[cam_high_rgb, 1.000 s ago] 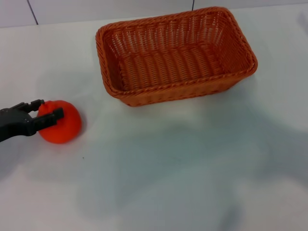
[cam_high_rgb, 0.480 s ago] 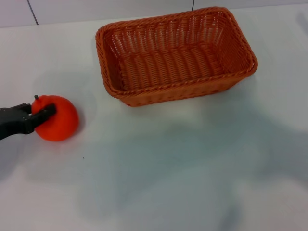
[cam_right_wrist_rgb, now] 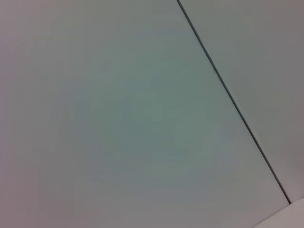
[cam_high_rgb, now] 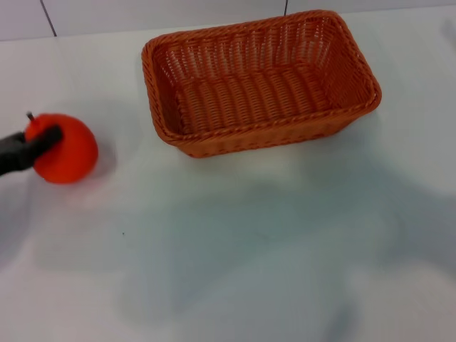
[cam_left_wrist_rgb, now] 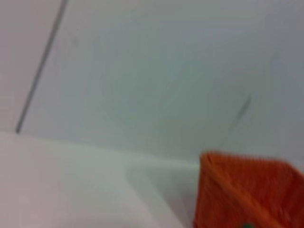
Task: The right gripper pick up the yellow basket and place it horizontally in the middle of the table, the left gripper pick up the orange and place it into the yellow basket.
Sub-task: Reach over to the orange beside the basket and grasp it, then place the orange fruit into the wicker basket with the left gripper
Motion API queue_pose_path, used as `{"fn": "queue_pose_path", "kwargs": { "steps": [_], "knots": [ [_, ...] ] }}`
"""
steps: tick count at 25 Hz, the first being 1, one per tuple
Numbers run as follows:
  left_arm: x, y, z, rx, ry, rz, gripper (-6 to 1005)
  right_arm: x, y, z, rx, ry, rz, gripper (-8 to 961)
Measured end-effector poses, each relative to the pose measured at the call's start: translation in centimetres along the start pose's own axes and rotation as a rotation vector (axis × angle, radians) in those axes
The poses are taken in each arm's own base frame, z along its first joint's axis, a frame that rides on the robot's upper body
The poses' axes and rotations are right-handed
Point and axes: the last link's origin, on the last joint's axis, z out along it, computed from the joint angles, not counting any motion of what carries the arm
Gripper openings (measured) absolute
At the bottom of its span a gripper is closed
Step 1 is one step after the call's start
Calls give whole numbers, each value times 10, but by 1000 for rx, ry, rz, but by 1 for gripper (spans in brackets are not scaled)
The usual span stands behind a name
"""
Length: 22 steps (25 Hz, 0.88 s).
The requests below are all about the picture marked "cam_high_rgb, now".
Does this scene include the orange toy fruit with stem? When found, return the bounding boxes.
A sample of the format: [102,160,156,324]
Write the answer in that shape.
[24,111,99,185]

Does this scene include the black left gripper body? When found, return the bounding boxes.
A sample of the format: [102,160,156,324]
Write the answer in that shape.
[0,130,36,177]

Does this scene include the orange woven plastic basket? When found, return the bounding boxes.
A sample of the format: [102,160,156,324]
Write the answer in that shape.
[141,9,383,159]

